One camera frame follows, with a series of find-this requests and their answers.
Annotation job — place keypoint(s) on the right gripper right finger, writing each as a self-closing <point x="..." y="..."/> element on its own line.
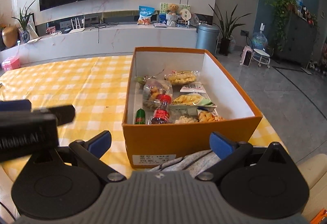
<point x="230" y="153"/>

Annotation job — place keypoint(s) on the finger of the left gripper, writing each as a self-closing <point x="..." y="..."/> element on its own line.
<point x="15" y="105"/>

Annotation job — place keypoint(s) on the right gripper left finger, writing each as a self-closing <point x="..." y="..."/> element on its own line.
<point x="88" y="154"/>

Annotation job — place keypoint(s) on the small green sausage packet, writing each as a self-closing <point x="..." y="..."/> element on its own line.
<point x="140" y="117"/>

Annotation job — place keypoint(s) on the white nuts bag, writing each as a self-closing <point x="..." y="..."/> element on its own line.
<point x="185" y="119"/>

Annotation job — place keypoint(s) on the french fries snack bag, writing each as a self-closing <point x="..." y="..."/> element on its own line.
<point x="193" y="100"/>

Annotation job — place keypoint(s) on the white black text packet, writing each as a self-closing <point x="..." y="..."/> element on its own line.
<point x="195" y="87"/>

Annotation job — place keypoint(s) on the chocolate ball cola bottle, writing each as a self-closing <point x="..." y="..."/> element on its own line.
<point x="161" y="114"/>

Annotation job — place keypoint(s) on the green brown cookie packet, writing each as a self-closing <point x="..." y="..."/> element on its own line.
<point x="142" y="79"/>

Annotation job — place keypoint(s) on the dried fruit chips bag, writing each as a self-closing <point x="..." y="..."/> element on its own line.
<point x="153" y="90"/>

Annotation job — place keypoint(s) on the yellow waffle snack bag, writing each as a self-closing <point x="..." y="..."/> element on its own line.
<point x="179" y="78"/>

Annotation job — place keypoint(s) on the grey striped cloth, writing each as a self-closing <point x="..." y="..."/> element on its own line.
<point x="195" y="163"/>

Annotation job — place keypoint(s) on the pink box on floor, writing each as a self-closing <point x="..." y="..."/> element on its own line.
<point x="11" y="63"/>

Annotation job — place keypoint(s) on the yellow checkered tablecloth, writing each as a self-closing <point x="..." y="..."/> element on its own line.
<point x="96" y="87"/>

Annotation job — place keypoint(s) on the potted grass plant in vase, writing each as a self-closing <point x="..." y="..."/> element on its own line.
<point x="23" y="19"/>

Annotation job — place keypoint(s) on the bronze round vase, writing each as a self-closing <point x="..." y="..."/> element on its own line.
<point x="10" y="36"/>

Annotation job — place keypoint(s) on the orange cardboard box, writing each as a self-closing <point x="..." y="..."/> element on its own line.
<point x="150" y="145"/>

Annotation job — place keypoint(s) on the white wifi router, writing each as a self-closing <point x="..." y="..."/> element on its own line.
<point x="78" y="25"/>

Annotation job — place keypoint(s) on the white round stool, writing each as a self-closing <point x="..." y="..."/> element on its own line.
<point x="261" y="57"/>

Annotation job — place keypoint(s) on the white marble tv console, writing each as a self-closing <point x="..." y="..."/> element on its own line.
<point x="96" y="41"/>

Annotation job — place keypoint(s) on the blue water jug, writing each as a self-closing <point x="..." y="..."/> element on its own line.
<point x="259" y="41"/>

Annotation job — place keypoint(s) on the grey metal trash bin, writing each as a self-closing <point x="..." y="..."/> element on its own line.
<point x="207" y="38"/>

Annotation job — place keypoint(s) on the dark grey cabinet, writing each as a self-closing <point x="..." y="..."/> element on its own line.
<point x="300" y="39"/>

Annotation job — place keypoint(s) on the tall green floor plant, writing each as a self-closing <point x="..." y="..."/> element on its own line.
<point x="226" y="24"/>

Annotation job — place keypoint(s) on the blue snack bag on console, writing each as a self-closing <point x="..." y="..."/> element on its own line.
<point x="145" y="14"/>

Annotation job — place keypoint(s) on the teddy bear on console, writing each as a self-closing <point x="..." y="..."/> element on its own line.
<point x="171" y="15"/>

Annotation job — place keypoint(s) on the hanging ivy plant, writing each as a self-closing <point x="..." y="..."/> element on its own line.
<point x="282" y="11"/>

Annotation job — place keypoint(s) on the green poster card on console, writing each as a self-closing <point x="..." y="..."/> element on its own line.
<point x="183" y="14"/>

